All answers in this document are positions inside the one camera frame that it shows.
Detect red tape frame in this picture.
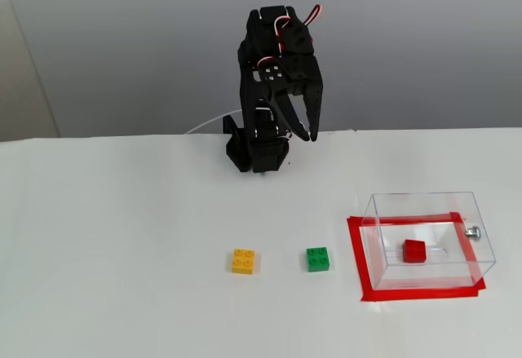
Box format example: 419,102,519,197
346,211,487,303

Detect yellow lego brick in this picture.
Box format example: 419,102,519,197
230,248,256,276

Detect green lego brick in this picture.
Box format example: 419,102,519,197
306,246,331,273

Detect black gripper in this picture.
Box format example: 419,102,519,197
259,16,325,144

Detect silver box lock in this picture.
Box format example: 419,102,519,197
462,218,483,241

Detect red white black servo wires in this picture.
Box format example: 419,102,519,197
244,4,323,74

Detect white cable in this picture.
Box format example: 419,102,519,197
185,109,241,135

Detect red lego brick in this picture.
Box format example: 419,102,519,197
402,238,427,264

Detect transparent plastic box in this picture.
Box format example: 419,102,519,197
361,190,498,292

